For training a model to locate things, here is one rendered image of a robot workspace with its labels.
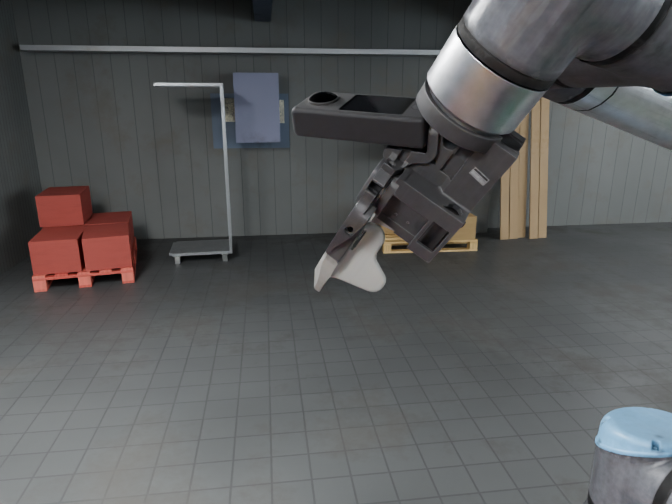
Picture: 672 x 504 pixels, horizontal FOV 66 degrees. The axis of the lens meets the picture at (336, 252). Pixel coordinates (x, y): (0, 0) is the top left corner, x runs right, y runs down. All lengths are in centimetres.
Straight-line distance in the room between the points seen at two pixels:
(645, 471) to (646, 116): 44
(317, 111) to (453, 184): 12
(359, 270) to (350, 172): 693
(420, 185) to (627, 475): 52
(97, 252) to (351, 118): 546
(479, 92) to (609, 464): 58
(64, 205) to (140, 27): 245
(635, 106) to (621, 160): 840
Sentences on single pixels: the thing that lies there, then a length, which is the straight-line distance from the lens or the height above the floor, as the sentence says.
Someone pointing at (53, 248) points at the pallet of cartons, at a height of 42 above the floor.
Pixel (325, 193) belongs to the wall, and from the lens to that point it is 737.
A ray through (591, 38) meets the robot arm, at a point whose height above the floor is 187.
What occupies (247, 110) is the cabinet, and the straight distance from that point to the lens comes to 685.
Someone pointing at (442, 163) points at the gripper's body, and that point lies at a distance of 41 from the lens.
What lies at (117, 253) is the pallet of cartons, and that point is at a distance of 581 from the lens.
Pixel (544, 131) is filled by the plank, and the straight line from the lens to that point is 778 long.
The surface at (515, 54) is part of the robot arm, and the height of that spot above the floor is 186.
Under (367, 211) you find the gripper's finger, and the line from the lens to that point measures 42.
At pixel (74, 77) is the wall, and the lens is 759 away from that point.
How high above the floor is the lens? 184
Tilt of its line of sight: 16 degrees down
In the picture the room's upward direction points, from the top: straight up
